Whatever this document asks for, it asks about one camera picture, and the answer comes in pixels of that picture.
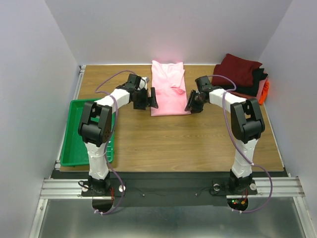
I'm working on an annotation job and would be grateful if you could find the green plastic tray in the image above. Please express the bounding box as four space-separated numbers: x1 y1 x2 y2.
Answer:
60 98 116 167

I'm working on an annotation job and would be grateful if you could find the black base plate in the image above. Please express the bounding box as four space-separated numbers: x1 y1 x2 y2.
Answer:
81 172 257 211

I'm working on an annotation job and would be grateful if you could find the right control board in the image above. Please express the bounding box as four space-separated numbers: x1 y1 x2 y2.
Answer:
227 198 249 211

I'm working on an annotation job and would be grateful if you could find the folded salmon pink t shirt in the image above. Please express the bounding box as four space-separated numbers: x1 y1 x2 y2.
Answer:
245 80 268 102

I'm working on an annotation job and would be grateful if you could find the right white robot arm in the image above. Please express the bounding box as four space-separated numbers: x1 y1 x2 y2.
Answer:
185 75 265 193

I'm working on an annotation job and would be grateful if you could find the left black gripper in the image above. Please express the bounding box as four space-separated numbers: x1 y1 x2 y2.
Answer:
134 88 159 111

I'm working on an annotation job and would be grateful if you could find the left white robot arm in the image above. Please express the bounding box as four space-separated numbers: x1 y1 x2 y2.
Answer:
78 73 158 196

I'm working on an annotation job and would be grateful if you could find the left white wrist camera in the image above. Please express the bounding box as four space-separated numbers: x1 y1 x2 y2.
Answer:
139 77 149 90

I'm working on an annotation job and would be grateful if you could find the folded orange t shirt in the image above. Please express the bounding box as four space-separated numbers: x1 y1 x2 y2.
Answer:
256 80 270 105

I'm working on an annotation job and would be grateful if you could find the folded maroon t shirt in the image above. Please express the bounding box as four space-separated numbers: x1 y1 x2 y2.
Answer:
213 54 262 87

